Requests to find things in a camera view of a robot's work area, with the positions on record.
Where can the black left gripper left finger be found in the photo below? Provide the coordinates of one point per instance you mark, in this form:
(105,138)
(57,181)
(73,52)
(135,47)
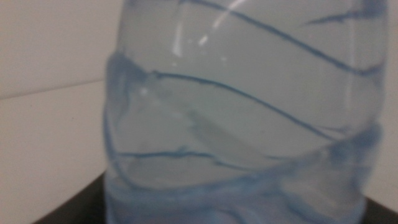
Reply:
(81,205)

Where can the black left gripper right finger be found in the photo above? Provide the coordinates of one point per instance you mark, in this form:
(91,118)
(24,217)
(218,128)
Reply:
(384,214)

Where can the clear water bottle blue cap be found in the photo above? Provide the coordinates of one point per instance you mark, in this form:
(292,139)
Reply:
(242,109)

